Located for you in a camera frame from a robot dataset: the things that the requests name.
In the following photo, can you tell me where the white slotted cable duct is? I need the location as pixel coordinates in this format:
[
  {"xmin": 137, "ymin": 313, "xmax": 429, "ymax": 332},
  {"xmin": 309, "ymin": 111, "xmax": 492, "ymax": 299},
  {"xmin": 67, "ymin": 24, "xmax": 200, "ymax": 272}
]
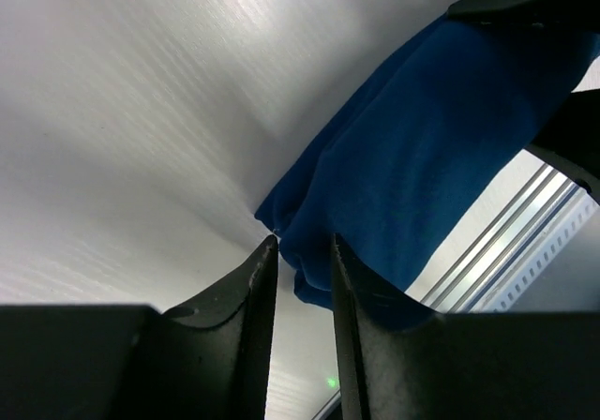
[{"xmin": 478, "ymin": 192, "xmax": 598, "ymax": 312}]

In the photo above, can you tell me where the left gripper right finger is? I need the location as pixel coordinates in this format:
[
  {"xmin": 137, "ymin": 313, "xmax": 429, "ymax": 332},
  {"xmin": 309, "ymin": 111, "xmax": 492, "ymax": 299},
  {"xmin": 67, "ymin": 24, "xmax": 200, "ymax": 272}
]
[{"xmin": 331, "ymin": 235, "xmax": 599, "ymax": 419}]

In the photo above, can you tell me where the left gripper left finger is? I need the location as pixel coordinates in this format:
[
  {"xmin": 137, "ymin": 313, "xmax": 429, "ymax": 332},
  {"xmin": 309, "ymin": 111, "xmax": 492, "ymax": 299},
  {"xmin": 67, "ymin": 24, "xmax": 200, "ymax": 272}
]
[{"xmin": 1, "ymin": 236, "xmax": 278, "ymax": 419}]

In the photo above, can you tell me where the blue t shirt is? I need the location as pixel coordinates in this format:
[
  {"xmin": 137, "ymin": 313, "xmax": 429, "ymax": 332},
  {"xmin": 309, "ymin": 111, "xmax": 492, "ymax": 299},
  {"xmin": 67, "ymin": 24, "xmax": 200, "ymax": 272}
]
[{"xmin": 255, "ymin": 17, "xmax": 599, "ymax": 309}]

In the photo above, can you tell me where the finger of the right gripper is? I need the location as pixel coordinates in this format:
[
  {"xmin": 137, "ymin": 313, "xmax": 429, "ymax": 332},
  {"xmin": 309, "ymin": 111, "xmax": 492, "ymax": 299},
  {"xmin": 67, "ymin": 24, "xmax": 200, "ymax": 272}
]
[
  {"xmin": 447, "ymin": 0, "xmax": 599, "ymax": 31},
  {"xmin": 526, "ymin": 89, "xmax": 599, "ymax": 193}
]

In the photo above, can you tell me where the aluminium frame rail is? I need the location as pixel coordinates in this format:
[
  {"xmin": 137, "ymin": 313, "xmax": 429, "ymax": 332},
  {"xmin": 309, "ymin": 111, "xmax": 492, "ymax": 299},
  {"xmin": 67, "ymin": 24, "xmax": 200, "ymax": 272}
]
[{"xmin": 408, "ymin": 159, "xmax": 578, "ymax": 312}]

